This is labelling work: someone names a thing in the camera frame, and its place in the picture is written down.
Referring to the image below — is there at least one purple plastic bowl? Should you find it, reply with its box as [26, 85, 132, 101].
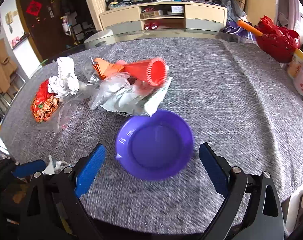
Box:
[115, 109, 194, 180]

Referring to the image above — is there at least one clear plastic bag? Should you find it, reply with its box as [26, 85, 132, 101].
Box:
[50, 80, 102, 134]

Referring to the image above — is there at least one red snack bag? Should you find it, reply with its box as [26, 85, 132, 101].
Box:
[31, 80, 60, 123]

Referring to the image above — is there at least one white foil wrapper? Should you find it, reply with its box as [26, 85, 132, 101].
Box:
[88, 73, 173, 116]

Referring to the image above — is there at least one white tissue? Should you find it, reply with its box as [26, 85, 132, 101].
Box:
[47, 57, 79, 99]

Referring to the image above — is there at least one orange paper wrapper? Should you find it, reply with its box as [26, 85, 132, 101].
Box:
[92, 58, 126, 80]

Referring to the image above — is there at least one grey woven tablecloth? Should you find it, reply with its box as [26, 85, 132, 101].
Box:
[0, 38, 303, 234]

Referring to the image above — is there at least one red plastic basket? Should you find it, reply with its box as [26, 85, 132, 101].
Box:
[255, 16, 300, 63]

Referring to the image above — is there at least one purple cloth heap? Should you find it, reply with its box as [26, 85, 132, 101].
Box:
[220, 20, 256, 43]

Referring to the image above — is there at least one white round stool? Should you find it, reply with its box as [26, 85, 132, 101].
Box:
[84, 29, 116, 49]

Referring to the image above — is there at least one beige TV cabinet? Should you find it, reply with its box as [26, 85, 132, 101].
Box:
[99, 1, 227, 34]

